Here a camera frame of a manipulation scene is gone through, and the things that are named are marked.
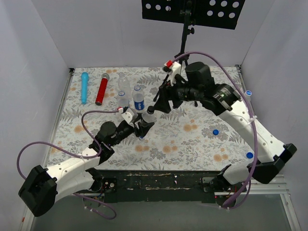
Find small black-label clear bottle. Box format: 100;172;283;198
141;110;156;123

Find clear Pocari bottle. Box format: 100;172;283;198
242;91;252;107

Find blue Pocari Sweat cap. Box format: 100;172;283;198
245;90;252;97

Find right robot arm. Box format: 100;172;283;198
154;61;297;192

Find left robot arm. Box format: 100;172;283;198
18;112;155;217

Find Pepsi bottle text label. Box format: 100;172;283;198
131;84;146;114

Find Pepsi bottle logo label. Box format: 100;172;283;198
117;90;130;108

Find tall clear plastic bottle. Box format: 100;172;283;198
118;72;131;95

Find plain blue bottle cap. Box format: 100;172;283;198
213;129;219;135

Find floral tablecloth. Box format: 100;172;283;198
47;67;254;171

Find red glitter toy microphone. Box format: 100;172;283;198
95;73;110;105

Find blue toy microphone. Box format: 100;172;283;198
81;72;89;104

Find black music stand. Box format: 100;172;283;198
142;0;243;115

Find plain blue cap near edge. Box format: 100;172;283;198
246;152;254;159

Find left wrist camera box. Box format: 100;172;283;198
121;107;138;126

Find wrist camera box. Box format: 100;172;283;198
121;107;138;126
163;60;181;86

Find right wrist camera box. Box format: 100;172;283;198
163;60;181;86

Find black table front rail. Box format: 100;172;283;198
42;168;251;203

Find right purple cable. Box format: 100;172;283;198
168;51;259;209

